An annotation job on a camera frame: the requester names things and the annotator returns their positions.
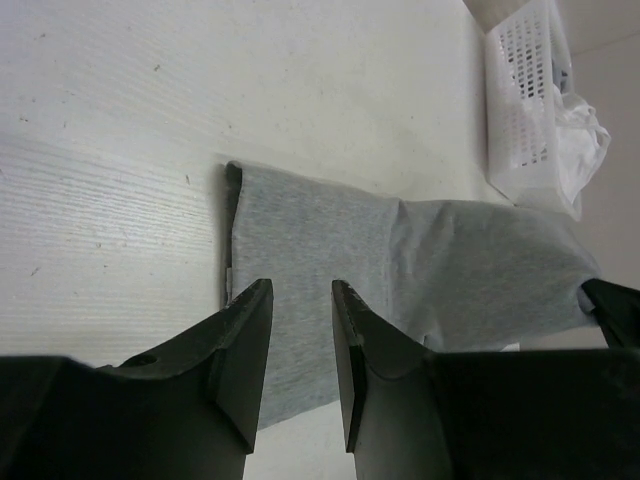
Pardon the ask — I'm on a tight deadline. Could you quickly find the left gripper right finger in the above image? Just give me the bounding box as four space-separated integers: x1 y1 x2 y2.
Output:
332 280 639 479

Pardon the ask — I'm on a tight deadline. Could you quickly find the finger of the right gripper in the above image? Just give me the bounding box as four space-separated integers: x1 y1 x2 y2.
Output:
582 279 640 348

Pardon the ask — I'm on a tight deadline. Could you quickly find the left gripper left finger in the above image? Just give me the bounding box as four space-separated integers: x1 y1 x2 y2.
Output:
1 279 273 479

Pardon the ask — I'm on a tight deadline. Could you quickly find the grey tank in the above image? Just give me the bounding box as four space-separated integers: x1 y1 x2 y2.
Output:
551 59 574 95
224 161 600 428

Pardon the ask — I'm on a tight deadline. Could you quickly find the white crumpled garment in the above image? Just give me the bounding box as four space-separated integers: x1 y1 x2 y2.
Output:
554 87 611 221

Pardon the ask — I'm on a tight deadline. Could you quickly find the white plastic basket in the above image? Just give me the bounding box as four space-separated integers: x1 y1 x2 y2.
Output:
485 1 572 218

